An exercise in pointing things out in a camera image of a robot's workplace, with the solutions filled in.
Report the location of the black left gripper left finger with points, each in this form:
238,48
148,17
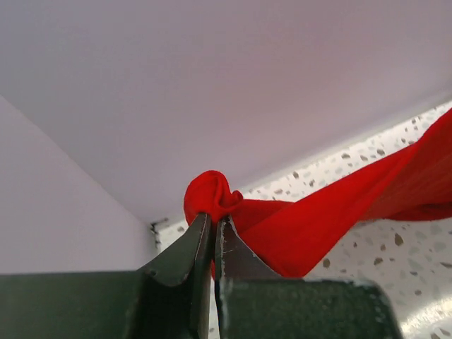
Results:
169,297

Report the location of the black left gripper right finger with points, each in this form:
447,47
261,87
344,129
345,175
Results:
253,301

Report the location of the red t-shirt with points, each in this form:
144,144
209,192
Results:
413,184

